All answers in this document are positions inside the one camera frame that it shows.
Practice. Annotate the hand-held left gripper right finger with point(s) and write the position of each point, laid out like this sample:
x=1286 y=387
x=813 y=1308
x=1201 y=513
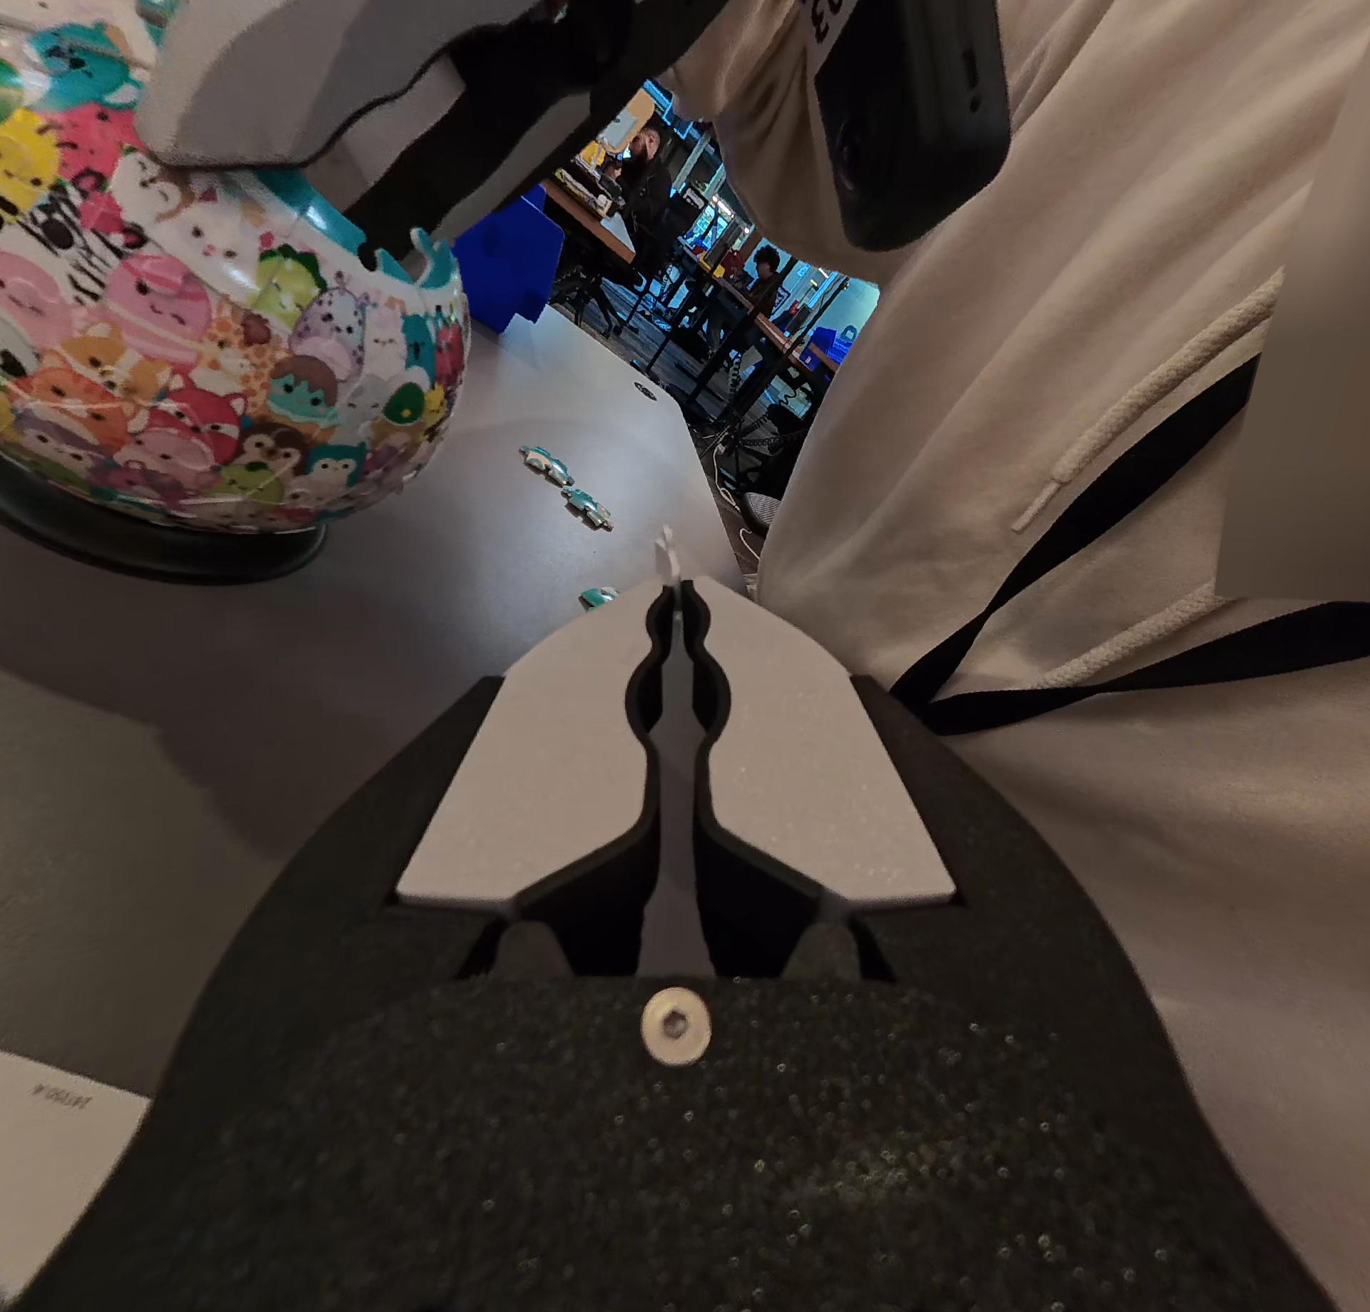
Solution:
x=825 y=778

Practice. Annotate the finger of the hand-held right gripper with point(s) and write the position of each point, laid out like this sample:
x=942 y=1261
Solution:
x=322 y=30
x=406 y=146

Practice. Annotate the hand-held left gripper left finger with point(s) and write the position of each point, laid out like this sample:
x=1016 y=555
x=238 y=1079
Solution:
x=525 y=778

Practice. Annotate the white edged puzzle piece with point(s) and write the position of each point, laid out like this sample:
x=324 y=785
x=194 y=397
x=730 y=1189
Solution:
x=670 y=558

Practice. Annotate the colourful puzzle ball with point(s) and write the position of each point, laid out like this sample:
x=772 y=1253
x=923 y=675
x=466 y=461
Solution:
x=161 y=348

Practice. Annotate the teal puzzle piece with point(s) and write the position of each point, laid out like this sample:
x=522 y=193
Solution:
x=546 y=465
x=587 y=510
x=597 y=594

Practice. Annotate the black ball stand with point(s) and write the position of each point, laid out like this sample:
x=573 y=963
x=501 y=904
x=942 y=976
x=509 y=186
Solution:
x=161 y=552

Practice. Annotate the blue plastic bin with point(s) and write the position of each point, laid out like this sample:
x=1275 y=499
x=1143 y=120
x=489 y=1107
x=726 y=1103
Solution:
x=507 y=265

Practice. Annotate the printed instruction sheet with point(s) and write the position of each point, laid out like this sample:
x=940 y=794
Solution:
x=55 y=1142

